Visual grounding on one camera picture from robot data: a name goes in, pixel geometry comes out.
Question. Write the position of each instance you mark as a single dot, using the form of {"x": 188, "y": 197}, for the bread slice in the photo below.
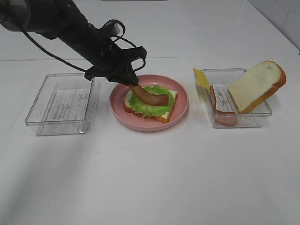
{"x": 135, "y": 106}
{"x": 256, "y": 85}

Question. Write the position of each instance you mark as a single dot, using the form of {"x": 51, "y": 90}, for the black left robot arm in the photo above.
{"x": 63, "y": 20}

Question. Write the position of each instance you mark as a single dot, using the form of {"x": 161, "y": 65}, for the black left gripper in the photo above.
{"x": 118, "y": 65}

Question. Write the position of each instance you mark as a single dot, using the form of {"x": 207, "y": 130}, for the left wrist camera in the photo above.
{"x": 111, "y": 28}

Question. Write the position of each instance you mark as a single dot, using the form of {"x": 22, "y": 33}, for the green lettuce leaf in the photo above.
{"x": 157, "y": 89}

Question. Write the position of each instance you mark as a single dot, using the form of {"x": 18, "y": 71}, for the brown bacon strip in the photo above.
{"x": 148, "y": 98}

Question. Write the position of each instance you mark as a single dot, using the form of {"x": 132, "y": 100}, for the clear plastic tray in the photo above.
{"x": 65, "y": 105}
{"x": 220, "y": 79}

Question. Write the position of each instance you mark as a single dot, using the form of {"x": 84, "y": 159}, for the clear plastic tray left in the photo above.
{"x": 65, "y": 105}

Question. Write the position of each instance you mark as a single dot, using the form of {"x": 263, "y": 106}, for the pink bacon strip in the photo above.
{"x": 224, "y": 118}

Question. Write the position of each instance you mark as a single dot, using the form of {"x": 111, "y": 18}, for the pink round plate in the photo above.
{"x": 146, "y": 124}

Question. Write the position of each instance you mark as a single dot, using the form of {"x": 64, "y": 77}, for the clear plastic tray right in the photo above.
{"x": 220, "y": 79}

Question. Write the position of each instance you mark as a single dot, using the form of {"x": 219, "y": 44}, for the yellow cheese slice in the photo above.
{"x": 201, "y": 79}

